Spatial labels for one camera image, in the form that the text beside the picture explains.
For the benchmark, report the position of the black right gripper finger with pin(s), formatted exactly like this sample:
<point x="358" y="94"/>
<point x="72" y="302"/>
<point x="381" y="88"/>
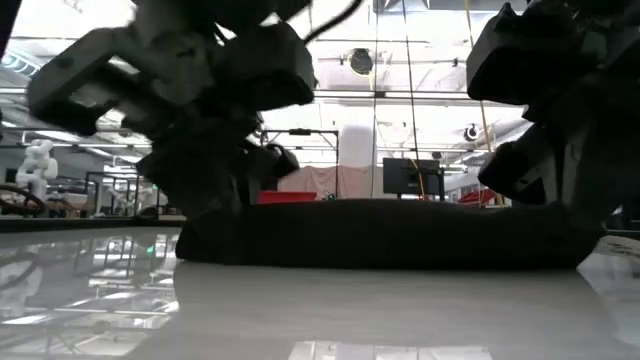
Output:
<point x="515" y="165"/>
<point x="595" y="195"/>

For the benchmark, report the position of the round white ceiling device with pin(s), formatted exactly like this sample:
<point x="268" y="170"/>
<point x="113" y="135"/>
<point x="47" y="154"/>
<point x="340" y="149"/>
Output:
<point x="471" y="132"/>

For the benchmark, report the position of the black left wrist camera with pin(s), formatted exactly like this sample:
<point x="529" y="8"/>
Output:
<point x="265" y="65"/>

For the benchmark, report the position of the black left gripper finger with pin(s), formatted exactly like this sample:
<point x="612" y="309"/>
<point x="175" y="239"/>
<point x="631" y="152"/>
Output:
<point x="275" y="160"/>
<point x="65" y="65"/>

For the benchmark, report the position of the black towel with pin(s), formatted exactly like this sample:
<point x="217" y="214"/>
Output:
<point x="375" y="235"/>

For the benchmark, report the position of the black monitor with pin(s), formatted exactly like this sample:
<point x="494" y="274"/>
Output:
<point x="400" y="175"/>

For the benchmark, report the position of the red bin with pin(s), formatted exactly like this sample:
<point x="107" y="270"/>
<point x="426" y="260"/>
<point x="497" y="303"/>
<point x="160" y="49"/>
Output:
<point x="287" y="197"/>

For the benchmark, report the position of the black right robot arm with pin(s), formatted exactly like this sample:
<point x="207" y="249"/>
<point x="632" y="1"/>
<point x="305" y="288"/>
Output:
<point x="600" y="12"/>

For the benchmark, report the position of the black frame enclosure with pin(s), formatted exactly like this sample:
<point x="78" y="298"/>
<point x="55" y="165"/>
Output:
<point x="120" y="174"/>

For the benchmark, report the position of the white column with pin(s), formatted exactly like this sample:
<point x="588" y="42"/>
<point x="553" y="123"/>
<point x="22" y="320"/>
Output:
<point x="357" y="147"/>

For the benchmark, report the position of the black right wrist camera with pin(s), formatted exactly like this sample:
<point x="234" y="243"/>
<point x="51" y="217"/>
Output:
<point x="525" y="55"/>

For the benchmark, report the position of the red shelf rack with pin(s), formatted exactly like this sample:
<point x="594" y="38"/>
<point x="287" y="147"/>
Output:
<point x="475" y="197"/>

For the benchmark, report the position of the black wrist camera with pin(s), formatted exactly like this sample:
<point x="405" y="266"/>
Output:
<point x="525" y="55"/>
<point x="265" y="65"/>

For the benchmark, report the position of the white humanoid robot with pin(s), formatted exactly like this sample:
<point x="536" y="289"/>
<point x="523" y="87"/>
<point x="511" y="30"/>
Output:
<point x="37" y="167"/>

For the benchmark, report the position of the black stand frame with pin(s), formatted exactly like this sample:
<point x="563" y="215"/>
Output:
<point x="300" y="132"/>

